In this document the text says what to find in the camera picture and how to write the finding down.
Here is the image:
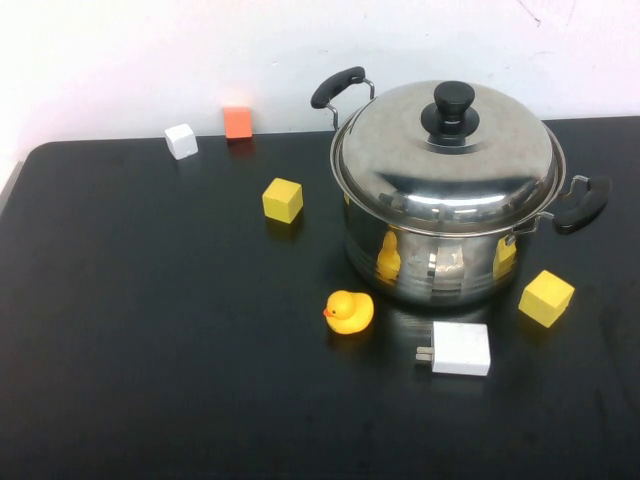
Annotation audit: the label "white power adapter plug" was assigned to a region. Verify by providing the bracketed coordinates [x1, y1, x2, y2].
[413, 321, 492, 377]

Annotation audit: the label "white foam cube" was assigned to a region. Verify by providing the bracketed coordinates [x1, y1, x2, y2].
[164, 122, 199, 161]

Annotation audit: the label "stainless steel pot black handles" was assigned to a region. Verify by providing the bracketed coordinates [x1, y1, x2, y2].
[309, 65, 613, 309]

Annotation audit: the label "orange foam cube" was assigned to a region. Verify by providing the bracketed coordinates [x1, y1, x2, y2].
[223, 105, 253, 141]

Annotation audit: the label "yellow rubber duck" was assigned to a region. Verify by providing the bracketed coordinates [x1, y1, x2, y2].
[322, 290, 375, 336]

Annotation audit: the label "yellow foam cube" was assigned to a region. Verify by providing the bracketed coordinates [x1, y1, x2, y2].
[261, 176, 304, 223]
[518, 270, 576, 330]

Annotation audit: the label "steel lid with black knob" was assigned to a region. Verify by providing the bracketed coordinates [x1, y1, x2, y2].
[333, 79, 561, 236]

